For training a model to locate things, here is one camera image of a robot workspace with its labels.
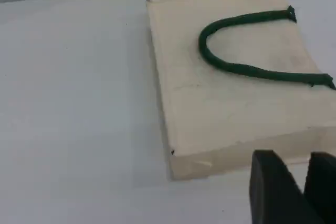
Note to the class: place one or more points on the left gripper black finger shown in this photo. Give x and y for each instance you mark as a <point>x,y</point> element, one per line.
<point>270,195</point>
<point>324,190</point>

